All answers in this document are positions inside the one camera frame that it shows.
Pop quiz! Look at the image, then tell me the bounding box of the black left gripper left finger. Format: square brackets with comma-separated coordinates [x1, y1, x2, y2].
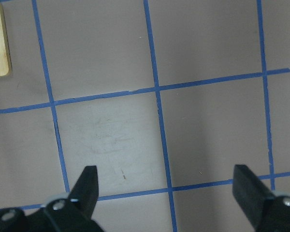
[43, 166, 103, 232]

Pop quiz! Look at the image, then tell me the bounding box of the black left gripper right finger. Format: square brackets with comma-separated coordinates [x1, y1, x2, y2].
[232, 164, 290, 232]

